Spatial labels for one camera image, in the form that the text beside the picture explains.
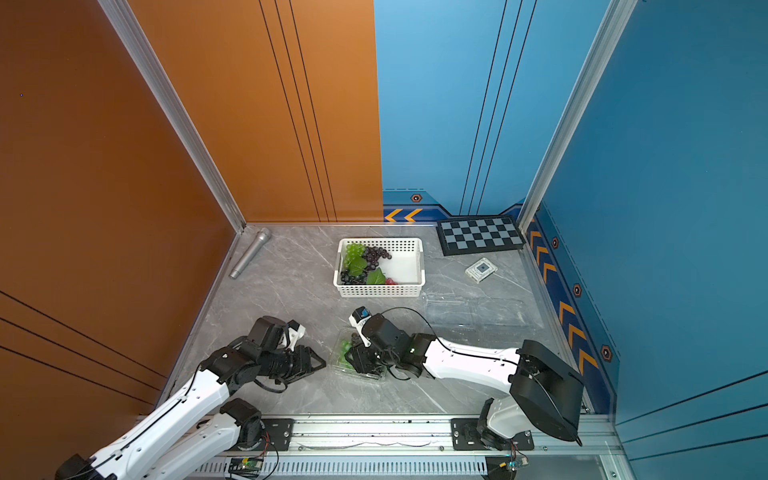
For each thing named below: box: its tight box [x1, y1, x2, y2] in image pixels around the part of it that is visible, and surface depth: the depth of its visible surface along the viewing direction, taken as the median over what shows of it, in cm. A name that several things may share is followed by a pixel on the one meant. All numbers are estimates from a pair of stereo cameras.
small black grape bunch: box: [340, 270, 368, 285], surface depth 100 cm
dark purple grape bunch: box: [364, 246, 392, 271], surface depth 107 cm
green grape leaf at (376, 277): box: [366, 267, 387, 285], surface depth 98 cm
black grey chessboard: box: [436, 215, 526, 257], surface depth 114 cm
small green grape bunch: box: [344, 243, 366, 269], surface depth 107 cm
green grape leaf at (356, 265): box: [348, 256, 368, 277], surface depth 101 cm
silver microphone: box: [229, 227, 271, 279], surface depth 113 cm
